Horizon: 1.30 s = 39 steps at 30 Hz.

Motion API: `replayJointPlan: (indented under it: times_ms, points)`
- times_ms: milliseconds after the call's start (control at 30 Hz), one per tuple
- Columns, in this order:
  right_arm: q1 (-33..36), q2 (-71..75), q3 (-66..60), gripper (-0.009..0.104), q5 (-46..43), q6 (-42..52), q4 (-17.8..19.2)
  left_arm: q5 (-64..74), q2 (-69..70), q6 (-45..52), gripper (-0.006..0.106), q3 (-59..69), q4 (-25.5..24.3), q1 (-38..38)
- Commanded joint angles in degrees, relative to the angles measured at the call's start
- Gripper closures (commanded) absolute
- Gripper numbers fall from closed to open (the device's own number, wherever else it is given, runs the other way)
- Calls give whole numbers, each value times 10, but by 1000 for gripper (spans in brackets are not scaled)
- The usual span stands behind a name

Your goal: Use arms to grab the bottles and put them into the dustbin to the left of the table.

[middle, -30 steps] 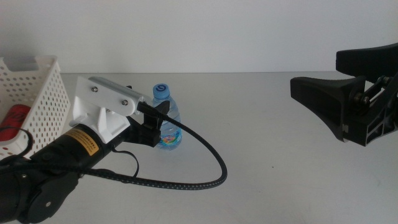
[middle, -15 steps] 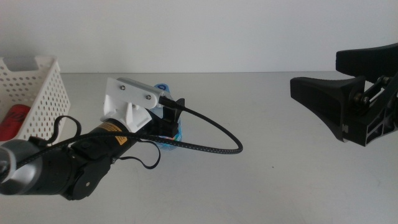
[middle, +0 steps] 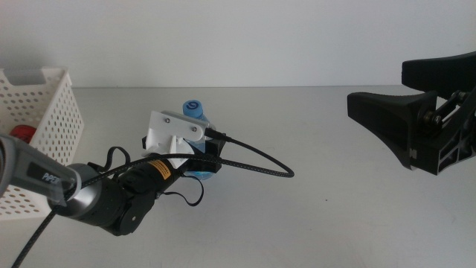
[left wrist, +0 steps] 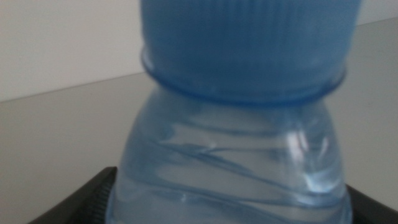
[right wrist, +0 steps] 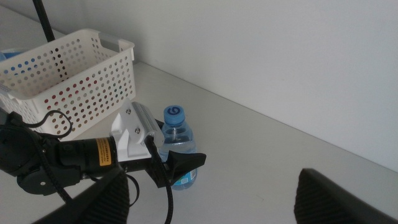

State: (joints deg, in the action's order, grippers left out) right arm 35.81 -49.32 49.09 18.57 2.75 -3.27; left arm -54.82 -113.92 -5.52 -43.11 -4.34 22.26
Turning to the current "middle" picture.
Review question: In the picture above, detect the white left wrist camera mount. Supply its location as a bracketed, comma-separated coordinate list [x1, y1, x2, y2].
[142, 109, 210, 170]

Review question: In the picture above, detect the clear water bottle blue label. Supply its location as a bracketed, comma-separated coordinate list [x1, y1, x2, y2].
[181, 99, 222, 181]

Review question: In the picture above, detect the braided black left camera cable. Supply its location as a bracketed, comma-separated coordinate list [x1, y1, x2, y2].
[10, 127, 296, 268]

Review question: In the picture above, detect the red cola can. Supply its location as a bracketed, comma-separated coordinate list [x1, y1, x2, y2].
[9, 124, 39, 144]

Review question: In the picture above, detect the thin black left gripper wire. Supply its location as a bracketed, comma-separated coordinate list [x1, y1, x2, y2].
[106, 146, 205, 208]

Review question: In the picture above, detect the white perforated plastic basket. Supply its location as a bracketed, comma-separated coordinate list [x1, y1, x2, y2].
[0, 66, 86, 221]

